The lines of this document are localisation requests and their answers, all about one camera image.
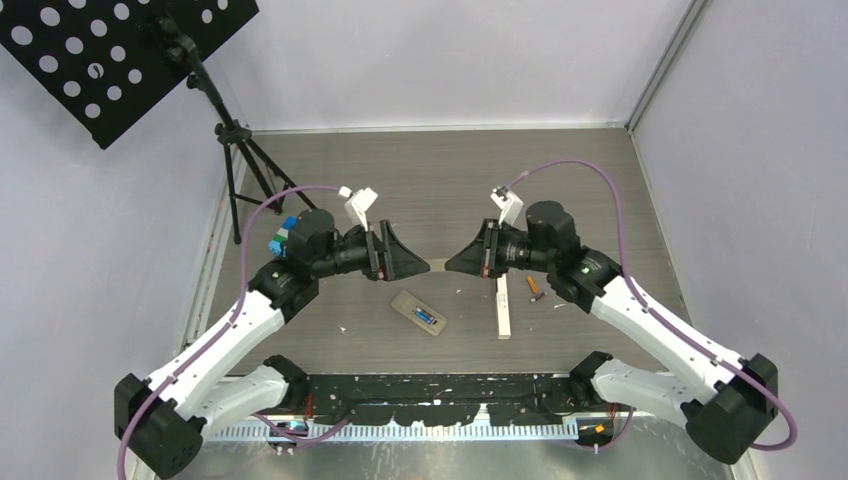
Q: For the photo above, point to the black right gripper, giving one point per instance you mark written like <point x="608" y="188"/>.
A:
<point x="481" y="257"/>

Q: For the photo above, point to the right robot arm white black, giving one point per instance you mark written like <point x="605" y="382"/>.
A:
<point x="722" y="400"/>

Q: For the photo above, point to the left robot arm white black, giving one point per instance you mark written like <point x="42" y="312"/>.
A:
<point x="165" y="418"/>

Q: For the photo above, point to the green blue toy brick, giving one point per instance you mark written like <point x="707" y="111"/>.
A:
<point x="277" y="245"/>

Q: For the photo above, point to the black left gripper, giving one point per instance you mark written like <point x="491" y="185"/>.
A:
<point x="387" y="258"/>

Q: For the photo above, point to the blue battery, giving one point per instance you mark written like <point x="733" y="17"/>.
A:
<point x="425" y="316"/>

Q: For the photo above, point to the orange battery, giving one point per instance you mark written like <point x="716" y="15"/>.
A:
<point x="532" y="285"/>

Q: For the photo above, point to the aluminium rail frame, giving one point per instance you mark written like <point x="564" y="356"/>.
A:
<point x="293" y="429"/>

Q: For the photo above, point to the white slim remote control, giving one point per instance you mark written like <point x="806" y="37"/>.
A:
<point x="504" y="330"/>

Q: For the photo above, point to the black perforated music stand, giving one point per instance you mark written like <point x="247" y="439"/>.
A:
<point x="110" y="62"/>

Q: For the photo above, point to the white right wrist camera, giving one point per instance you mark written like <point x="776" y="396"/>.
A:
<point x="509" y="204"/>

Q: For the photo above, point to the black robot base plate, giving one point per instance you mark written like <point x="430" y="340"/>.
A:
<point x="517" y="399"/>

